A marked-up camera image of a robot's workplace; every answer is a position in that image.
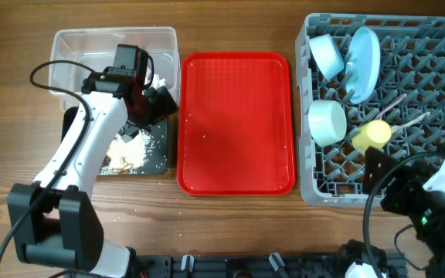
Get yellow plastic cup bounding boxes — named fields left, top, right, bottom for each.
left=352, top=120, right=392, bottom=154

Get white plastic spoon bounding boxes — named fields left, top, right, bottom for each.
left=391, top=112, right=430, bottom=134

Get white rice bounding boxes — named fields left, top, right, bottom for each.
left=98, top=129, right=168, bottom=175

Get brown food scraps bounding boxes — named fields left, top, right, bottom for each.
left=100, top=155, right=134, bottom=175

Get mint green bowl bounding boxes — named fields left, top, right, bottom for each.
left=308, top=100, right=347, bottom=147

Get white plastic fork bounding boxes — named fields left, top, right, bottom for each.
left=375, top=93, right=407, bottom=120

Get light blue plate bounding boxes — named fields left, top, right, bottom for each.
left=345, top=27, right=381, bottom=104

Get light blue food bowl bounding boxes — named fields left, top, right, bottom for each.
left=310, top=34, right=345, bottom=80

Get white napkin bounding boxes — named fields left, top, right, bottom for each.
left=143, top=74, right=165, bottom=90

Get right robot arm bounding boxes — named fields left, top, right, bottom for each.
left=362, top=143, right=445, bottom=277

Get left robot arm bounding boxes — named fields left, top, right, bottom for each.
left=2, top=44, right=178, bottom=277

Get black waste tray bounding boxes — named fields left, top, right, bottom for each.
left=60, top=106, right=169, bottom=177

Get grey dishwasher rack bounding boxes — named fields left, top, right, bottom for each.
left=295, top=13, right=445, bottom=208

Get clear plastic bin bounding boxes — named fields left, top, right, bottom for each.
left=48, top=26, right=181, bottom=102

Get red serving tray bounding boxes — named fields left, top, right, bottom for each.
left=177, top=51, right=296, bottom=197

